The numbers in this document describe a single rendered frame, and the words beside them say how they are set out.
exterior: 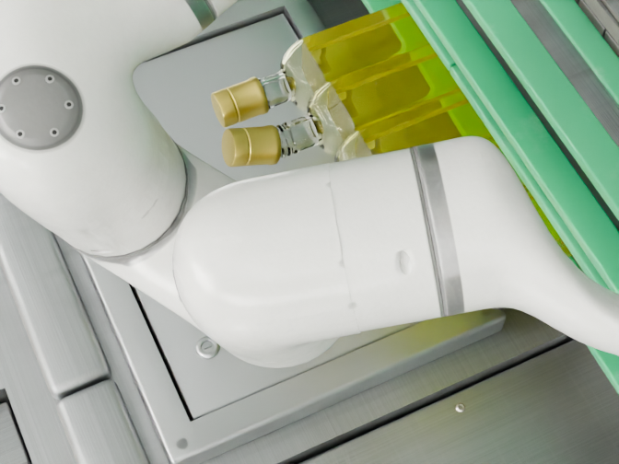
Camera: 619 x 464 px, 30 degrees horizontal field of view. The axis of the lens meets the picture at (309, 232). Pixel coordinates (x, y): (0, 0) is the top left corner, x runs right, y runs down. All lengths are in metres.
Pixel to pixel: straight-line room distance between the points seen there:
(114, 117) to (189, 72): 0.69
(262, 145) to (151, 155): 0.43
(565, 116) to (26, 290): 0.53
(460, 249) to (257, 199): 0.10
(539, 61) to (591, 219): 0.13
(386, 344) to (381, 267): 0.55
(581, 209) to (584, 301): 0.42
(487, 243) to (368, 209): 0.06
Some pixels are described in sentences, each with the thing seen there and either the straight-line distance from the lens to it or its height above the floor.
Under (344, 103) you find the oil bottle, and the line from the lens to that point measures 1.03.
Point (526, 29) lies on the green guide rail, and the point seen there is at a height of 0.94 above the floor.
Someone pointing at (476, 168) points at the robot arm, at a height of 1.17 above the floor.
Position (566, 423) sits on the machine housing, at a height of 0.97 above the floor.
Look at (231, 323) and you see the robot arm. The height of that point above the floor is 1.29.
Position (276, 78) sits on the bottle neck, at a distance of 1.07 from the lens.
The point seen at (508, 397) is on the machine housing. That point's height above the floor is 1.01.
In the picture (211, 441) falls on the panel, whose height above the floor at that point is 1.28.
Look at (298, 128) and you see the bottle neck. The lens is 1.03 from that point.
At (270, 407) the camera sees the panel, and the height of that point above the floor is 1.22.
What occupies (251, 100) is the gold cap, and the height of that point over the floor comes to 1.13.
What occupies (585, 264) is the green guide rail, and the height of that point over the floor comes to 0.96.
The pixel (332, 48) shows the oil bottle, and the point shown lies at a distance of 1.07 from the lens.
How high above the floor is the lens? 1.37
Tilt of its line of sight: 13 degrees down
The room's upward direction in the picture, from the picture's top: 112 degrees counter-clockwise
